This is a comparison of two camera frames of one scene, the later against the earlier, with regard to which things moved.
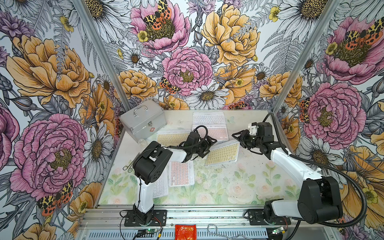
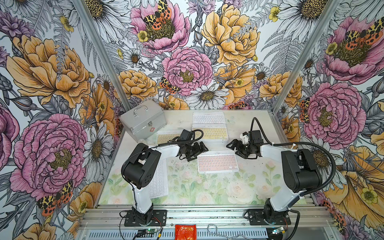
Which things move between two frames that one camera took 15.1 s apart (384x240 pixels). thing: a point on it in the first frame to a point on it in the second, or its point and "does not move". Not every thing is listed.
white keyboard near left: (161, 188) does not move
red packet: (185, 232) does not move
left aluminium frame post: (117, 82) does not move
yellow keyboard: (227, 153) to (212, 133)
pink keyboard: (181, 174) to (217, 161)
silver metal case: (143, 119) does not move
